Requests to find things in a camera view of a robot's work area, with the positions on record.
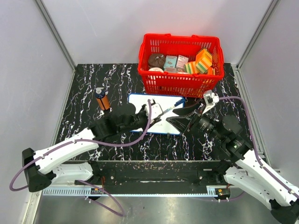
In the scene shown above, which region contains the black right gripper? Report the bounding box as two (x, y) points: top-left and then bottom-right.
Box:
(166, 99), (226, 141)

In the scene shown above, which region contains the white marker with blue cap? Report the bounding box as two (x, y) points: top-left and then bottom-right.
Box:
(161, 98), (185, 115)

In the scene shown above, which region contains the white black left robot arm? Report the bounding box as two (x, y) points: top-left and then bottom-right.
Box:
(22, 100), (162, 192)

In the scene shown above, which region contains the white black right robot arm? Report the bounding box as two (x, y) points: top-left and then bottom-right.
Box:
(166, 104), (299, 224)

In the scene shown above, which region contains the blue framed whiteboard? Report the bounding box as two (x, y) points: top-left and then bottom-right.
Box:
(128, 93), (185, 135)

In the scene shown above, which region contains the green yellow sponge pack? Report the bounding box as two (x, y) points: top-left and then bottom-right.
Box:
(184, 61), (199, 74)

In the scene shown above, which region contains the red plastic shopping basket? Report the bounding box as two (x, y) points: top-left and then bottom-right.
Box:
(138, 34), (224, 98)

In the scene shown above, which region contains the orange blue pump bottle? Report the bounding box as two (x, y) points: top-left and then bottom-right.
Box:
(95, 87), (110, 111)

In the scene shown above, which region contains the pink small box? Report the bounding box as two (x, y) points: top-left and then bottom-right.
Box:
(176, 55), (189, 72)

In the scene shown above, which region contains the teal small box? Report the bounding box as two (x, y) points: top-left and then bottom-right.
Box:
(164, 56), (178, 70)

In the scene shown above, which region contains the brown round package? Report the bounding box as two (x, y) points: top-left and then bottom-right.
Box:
(148, 53), (166, 69)

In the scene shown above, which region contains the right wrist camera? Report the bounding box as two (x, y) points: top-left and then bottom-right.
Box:
(202, 90), (219, 114)

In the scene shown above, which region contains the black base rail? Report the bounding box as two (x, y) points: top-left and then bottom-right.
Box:
(58, 160), (241, 196)

